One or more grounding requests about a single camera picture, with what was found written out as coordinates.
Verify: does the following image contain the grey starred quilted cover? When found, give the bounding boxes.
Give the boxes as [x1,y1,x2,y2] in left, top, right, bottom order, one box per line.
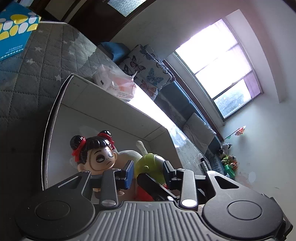
[0,21,206,193]

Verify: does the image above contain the dark wooden door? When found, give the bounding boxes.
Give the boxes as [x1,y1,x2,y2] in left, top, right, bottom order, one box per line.
[39,0,160,63]

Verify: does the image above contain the blue dotted tissue box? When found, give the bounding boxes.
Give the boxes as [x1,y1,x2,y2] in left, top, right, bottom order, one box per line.
[0,2,41,62]

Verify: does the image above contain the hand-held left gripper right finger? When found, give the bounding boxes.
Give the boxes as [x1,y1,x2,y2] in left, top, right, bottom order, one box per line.
[162,160,241,208]

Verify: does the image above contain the butterfly print pillow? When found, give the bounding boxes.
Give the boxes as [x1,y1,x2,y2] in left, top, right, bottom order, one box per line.
[119,44,176,101]

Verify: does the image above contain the green plastic bowl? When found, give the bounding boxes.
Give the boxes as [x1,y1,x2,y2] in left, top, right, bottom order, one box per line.
[223,163,238,178]

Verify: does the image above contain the green plastic toy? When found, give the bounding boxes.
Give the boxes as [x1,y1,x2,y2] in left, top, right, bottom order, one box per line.
[135,152,166,183]

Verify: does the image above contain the blue sofa mat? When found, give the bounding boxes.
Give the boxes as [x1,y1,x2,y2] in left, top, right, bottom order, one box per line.
[206,148,225,176]

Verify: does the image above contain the pink white tissue pack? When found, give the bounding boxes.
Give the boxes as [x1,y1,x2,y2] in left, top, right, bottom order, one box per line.
[92,64,138,103]

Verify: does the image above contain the white cardboard box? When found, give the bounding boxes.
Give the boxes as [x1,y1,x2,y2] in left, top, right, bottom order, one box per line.
[42,73,183,202]

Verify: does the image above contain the colourful pinwheel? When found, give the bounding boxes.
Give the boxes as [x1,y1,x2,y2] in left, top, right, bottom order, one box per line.
[223,126,247,142]

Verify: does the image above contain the black haired doll figure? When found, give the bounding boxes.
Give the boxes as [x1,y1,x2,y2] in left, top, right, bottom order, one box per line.
[69,130,130,197]

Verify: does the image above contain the white plush rabbit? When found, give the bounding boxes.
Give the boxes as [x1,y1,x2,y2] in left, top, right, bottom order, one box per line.
[69,140,149,168]

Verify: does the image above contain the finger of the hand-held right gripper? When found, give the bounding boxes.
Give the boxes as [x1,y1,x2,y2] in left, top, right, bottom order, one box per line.
[136,173,179,202]

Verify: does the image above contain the pile of plush toys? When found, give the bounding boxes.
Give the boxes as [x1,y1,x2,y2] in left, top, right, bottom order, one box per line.
[220,154,238,168]

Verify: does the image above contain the window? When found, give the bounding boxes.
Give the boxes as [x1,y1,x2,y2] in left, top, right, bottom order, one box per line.
[163,19,264,126]

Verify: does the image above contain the grey cushion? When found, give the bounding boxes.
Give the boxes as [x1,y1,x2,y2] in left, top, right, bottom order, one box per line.
[183,112,216,152]

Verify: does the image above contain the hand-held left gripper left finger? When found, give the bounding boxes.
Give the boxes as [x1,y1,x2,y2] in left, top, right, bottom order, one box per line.
[58,160,135,208]

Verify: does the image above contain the blue sofa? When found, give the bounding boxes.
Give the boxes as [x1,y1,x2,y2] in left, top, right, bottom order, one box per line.
[97,42,232,179]

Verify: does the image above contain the black white plush toy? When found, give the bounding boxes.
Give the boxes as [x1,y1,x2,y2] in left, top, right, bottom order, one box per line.
[217,142,233,155]

